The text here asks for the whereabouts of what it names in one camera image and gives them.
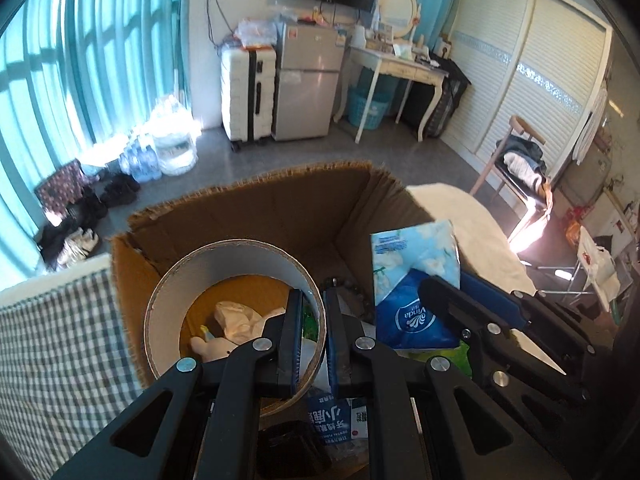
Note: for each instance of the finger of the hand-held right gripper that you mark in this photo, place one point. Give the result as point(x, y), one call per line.
point(492, 296)
point(450, 300)

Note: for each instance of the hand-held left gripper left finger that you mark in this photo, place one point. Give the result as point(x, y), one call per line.
point(295, 340)

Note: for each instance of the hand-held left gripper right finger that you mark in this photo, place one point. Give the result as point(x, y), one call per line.
point(332, 340)

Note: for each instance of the green snack packet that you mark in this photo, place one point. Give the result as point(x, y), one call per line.
point(310, 320)
point(462, 360)

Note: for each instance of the black beaded gooseneck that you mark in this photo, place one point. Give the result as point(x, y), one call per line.
point(357, 300)

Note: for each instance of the blue white tissue pack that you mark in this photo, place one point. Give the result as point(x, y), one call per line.
point(410, 270)

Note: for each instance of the white plush toy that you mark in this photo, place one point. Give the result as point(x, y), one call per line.
point(215, 349)

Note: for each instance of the brown cardboard box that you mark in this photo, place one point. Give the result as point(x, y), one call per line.
point(250, 210)

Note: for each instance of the blue printed small box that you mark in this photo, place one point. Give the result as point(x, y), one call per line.
point(330, 417)

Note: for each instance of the orange plastic bag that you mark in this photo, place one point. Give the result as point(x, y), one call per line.
point(574, 225)

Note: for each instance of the white plastic bag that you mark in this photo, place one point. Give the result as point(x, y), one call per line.
point(597, 265)

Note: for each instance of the clothes pile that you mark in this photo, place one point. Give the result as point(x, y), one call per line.
point(520, 160)

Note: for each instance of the wooden chair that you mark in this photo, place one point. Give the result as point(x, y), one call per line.
point(520, 127)

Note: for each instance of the black bag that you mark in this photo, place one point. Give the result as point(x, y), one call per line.
point(450, 95)

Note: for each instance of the blue plastic basket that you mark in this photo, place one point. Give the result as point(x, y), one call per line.
point(367, 107)

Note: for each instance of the large clear water jug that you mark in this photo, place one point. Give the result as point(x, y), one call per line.
point(172, 145)

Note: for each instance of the white sneakers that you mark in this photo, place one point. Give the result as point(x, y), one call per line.
point(77, 247)

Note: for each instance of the pack of water bottles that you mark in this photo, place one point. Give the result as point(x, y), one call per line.
point(140, 160)

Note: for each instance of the white dressing table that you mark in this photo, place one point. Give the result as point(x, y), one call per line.
point(400, 62)

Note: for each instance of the white louvred wardrobe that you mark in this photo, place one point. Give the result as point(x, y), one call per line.
point(550, 60)

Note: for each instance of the silver mini fridge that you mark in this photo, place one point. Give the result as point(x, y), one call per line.
point(305, 95)

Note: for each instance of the grey white checked blanket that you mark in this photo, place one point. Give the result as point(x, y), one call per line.
point(50, 360)

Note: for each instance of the black boots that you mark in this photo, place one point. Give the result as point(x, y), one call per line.
point(87, 207)

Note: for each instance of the white suitcase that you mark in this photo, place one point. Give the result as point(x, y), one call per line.
point(237, 95)

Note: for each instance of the white tissue box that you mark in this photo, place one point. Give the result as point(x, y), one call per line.
point(402, 50)

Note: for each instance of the dark floral patterned bag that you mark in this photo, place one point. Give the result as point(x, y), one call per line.
point(57, 187)

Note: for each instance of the white oval mirror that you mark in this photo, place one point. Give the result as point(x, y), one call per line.
point(397, 7)

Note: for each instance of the clear plastic bags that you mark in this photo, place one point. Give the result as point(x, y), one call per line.
point(255, 30)

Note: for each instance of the wide teal window curtain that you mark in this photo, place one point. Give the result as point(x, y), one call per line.
point(75, 60)

